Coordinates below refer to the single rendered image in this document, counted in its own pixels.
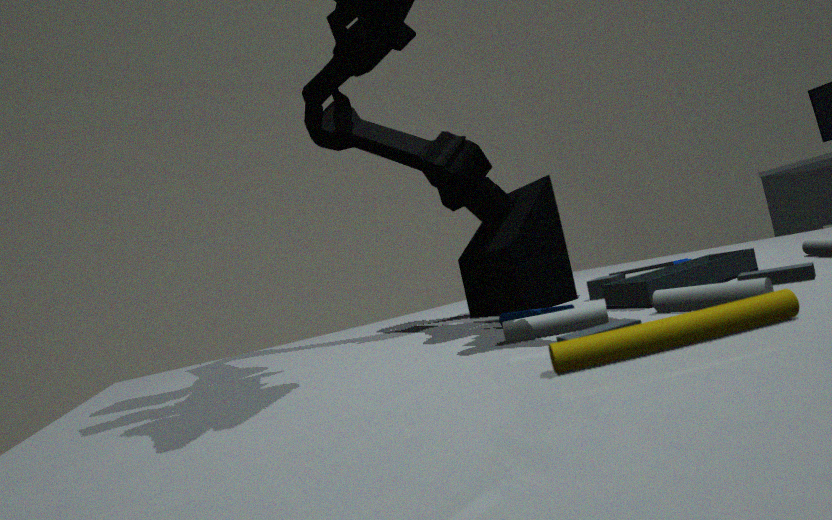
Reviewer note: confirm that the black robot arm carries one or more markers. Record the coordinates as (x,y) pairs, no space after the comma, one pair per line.
(456,166)

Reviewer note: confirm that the yellow cylinder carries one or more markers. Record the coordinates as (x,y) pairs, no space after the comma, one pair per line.
(673,331)

